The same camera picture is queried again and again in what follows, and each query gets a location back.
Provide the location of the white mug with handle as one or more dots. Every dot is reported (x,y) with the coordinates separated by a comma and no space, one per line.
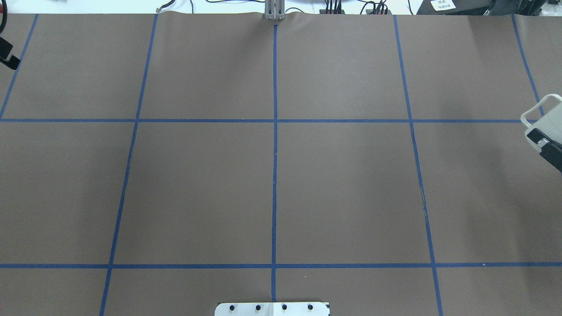
(548,128)

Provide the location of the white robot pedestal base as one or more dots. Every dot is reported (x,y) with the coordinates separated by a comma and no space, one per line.
(273,309)

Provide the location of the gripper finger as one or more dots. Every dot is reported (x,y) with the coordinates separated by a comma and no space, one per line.
(548,148)
(7,57)

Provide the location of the black box with label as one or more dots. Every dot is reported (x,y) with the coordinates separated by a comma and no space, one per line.
(454,7)

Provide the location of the aluminium frame post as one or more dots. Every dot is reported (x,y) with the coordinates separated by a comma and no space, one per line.
(274,10)

